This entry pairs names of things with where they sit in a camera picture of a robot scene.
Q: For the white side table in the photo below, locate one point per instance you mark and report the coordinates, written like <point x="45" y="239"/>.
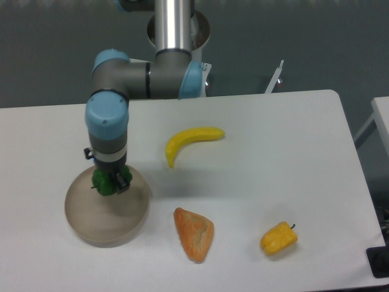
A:
<point x="378" y="120"/>

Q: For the yellow toy banana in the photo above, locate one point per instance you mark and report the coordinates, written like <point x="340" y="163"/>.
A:
<point x="189" y="136"/>

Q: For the beige round plate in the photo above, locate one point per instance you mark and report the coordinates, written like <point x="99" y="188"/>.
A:
<point x="106" y="221"/>

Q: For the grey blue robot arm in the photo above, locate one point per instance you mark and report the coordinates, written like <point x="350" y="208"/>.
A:
<point x="117" y="80"/>

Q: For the yellow bell pepper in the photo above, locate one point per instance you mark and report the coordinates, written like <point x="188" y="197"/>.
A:
<point x="278" y="238"/>

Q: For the green bell pepper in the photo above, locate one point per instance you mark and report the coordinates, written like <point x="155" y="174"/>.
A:
<point x="104" y="182"/>

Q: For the black device at edge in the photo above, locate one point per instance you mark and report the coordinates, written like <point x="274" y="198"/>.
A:
<point x="378" y="260"/>

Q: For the orange bread slice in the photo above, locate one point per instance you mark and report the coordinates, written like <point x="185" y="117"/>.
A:
<point x="195" y="232"/>

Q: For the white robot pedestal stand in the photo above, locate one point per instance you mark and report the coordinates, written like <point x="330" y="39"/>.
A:
<point x="200" y="34"/>

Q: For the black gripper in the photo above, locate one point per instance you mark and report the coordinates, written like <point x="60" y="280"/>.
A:
<point x="113" y="164"/>

